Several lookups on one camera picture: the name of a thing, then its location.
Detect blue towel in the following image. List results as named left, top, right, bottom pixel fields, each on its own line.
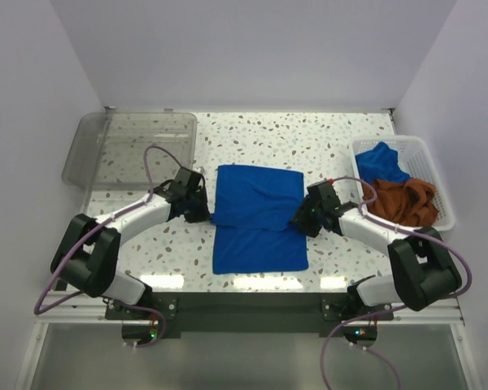
left=211, top=165, right=308, bottom=275
left=355, top=142, right=411, bottom=185

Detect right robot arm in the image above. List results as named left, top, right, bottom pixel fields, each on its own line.
left=290, top=180, right=471, bottom=319

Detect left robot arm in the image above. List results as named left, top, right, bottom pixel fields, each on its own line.
left=50, top=167, right=210, bottom=319

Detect brown towel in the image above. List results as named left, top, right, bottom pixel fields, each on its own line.
left=367, top=179, right=438, bottom=227

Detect clear plastic storage bin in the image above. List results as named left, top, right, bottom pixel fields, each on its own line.
left=62, top=110, right=198, bottom=191

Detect white plastic laundry basket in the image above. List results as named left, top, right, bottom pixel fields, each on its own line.
left=348, top=135, right=456, bottom=232

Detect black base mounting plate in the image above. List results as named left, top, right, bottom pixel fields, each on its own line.
left=105, top=291, right=395, bottom=339

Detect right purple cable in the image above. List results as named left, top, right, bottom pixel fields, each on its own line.
left=319, top=175, right=473, bottom=390

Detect purple cable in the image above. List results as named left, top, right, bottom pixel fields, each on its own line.
left=33, top=144, right=196, bottom=350
left=319, top=175, right=473, bottom=390

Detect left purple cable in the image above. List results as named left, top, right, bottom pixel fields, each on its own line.
left=33, top=144, right=196, bottom=350

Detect aluminium rail frame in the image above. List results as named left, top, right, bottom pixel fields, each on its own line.
left=14, top=259, right=479, bottom=390

